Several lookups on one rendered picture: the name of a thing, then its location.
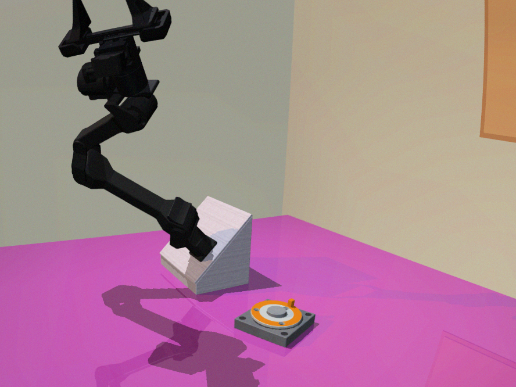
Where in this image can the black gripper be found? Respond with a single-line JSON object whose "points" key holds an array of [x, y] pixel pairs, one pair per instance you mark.
{"points": [[148, 22]]}

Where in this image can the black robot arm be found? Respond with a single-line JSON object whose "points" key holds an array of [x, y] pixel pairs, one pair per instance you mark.
{"points": [[90, 168]]}

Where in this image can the orange round plate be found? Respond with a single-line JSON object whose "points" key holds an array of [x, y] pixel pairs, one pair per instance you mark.
{"points": [[292, 318]]}

